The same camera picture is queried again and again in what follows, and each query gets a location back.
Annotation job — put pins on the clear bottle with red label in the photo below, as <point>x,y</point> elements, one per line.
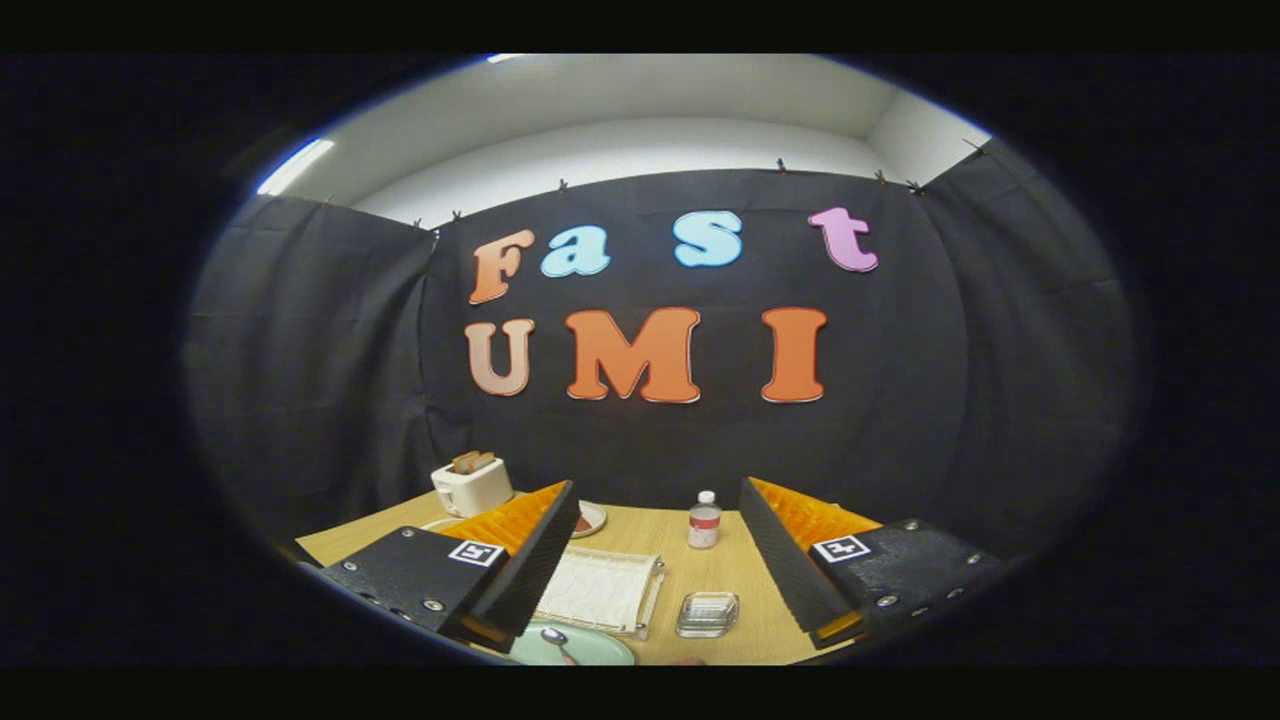
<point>704,528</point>

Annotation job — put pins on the ceiling light tube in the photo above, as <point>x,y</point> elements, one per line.
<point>295,167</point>

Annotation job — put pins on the white toaster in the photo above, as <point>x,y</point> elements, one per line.
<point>480,490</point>

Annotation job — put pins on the brown toast slices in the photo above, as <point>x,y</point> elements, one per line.
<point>472,462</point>

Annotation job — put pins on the black backdrop cloth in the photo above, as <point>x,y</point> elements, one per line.
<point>900,350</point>

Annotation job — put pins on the mint green plate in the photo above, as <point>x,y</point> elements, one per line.
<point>600,648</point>

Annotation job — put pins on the beige plate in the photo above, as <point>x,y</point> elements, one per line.
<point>597,515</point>

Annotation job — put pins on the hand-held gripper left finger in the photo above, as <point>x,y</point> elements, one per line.
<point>535,570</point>

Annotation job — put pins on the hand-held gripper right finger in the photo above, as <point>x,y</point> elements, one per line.
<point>790,570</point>

